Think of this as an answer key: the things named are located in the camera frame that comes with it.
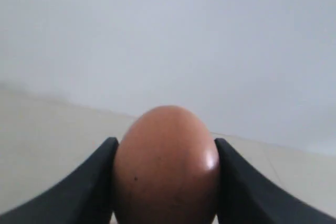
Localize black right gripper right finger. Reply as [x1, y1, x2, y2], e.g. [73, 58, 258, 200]
[215, 138, 335, 224]

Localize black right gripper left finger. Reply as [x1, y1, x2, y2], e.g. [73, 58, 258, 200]
[1, 137, 119, 223]

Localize brown egg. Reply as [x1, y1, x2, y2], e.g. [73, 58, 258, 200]
[112, 105, 220, 223]

